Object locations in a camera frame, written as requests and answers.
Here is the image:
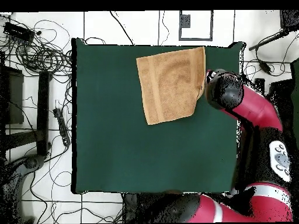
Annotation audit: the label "yellow-orange terry towel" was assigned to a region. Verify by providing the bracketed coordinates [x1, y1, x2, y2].
[135, 45, 207, 126]

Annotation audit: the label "grey chair base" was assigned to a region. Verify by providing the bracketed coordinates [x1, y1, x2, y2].
[0, 153, 46, 224]

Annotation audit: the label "black speckled box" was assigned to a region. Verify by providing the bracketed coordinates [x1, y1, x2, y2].
[279, 9, 299, 30]

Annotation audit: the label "tangled black cables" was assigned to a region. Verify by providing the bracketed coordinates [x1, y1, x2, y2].
[0, 13, 73, 78]

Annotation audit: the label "black electronics box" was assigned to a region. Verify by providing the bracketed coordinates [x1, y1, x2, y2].
[3, 21, 36, 43]

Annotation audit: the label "dark green tablecloth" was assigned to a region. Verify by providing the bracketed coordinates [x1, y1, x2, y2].
[71, 37, 246, 195]

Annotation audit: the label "black power adapter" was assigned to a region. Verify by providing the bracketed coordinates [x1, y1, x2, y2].
[258, 59, 273, 75]

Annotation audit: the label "grey rectangular frame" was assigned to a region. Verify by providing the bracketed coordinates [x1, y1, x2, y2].
[178, 9, 214, 42]

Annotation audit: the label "black tripod rod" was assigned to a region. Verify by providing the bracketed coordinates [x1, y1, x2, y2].
[248, 29, 291, 51]

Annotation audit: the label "dark flat panel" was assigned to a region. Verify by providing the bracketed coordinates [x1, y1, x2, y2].
[268, 78, 294, 131]
[0, 65, 25, 125]

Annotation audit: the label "black power strip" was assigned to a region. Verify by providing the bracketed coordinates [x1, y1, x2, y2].
[53, 107, 71, 147]

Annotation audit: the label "black stand leg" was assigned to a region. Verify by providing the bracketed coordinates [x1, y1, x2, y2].
[36, 70, 51, 156]
[254, 78, 266, 95]

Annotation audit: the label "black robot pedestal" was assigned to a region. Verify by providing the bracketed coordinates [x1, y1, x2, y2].
[122, 192, 164, 224]

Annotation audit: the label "dark green fabric object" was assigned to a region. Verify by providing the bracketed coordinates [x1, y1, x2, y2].
[289, 56, 299, 150]

